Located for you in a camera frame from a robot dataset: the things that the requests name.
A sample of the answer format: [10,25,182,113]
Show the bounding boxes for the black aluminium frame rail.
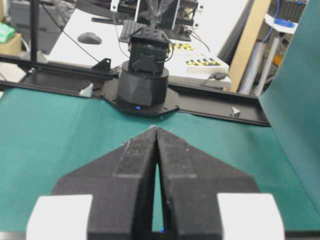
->
[0,55,270,127]

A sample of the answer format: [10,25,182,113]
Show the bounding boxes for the white tray with yellow parts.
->
[185,57,229,74]

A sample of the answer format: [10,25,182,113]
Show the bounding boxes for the black keyboard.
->
[119,20,191,43]

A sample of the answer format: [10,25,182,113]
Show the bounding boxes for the cardboard sheet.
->
[229,0,271,93]

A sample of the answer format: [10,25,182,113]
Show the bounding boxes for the white rail bracket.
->
[79,83,94,98]

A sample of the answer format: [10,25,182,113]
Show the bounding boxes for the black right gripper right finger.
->
[156,128,285,240]

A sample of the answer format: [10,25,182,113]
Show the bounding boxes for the black tripod pole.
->
[29,0,40,62]

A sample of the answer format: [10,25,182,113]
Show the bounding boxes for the green table mat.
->
[0,0,320,232]

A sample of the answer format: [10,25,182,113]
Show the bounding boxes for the green package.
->
[0,22,16,44]

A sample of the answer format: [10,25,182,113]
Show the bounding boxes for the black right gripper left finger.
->
[26,127,157,240]

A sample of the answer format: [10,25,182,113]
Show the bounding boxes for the small grey rail clip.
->
[230,107,241,118]

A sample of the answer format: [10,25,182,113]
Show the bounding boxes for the black computer mouse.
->
[77,32,102,45]

